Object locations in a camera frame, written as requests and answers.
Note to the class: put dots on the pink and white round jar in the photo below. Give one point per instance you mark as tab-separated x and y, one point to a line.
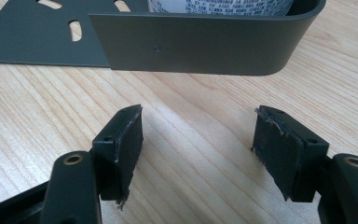
223	7

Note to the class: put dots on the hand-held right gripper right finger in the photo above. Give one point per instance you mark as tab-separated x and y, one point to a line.
286	161

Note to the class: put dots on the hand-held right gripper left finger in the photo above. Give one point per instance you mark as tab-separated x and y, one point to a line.
121	155

